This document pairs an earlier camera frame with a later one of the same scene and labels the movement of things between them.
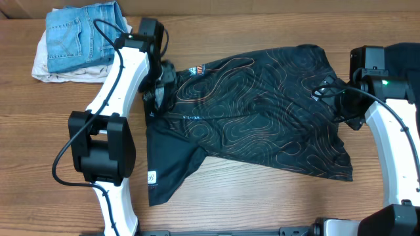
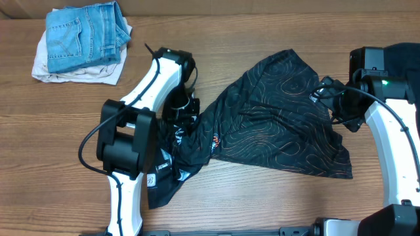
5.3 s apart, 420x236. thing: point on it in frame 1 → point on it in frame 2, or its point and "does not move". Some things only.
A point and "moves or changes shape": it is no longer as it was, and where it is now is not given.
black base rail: [284, 231] does not move
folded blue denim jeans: [73, 39] does not move
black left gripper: [169, 73] → [170, 117]
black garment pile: [402, 61] does not move
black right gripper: [356, 119] does not move
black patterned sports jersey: [258, 108] moves or changes shape
